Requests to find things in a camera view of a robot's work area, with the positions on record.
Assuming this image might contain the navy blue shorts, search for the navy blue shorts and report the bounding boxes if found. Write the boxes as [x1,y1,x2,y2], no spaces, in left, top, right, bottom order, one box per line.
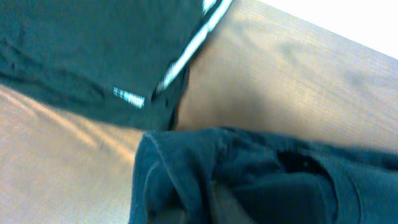
[129,128,397,223]

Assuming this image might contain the folded black garment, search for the folded black garment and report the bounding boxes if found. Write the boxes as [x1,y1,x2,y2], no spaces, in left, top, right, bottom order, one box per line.
[1,0,231,130]

